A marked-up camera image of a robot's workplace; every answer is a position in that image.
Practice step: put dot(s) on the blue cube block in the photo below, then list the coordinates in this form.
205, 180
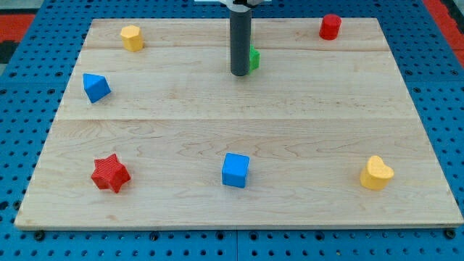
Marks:
234, 170

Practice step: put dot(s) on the light wooden board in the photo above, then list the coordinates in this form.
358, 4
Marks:
308, 118

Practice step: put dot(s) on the green block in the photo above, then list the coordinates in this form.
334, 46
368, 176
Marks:
254, 58

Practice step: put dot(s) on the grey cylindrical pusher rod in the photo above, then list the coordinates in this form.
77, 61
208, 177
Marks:
240, 33

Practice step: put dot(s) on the red star block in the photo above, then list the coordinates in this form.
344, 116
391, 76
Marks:
110, 173

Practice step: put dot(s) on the yellow hexagon block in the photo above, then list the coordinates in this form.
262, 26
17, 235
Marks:
132, 38

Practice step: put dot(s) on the blue triangle block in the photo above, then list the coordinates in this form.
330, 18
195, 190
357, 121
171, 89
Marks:
95, 86

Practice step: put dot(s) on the red cylinder block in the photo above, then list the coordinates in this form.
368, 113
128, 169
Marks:
329, 28

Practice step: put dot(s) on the yellow heart block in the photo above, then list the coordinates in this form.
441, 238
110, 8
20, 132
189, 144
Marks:
376, 174

